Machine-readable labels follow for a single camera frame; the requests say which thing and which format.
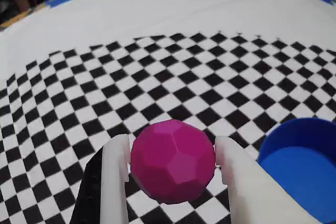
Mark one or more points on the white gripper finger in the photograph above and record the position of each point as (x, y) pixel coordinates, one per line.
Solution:
(114, 182)
(249, 195)

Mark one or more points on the pink faceted ball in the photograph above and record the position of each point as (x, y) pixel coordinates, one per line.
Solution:
(173, 161)

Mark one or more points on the blue round box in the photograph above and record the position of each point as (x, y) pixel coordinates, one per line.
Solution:
(302, 176)

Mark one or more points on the black white checkered sheet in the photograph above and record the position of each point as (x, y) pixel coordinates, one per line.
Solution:
(183, 11)

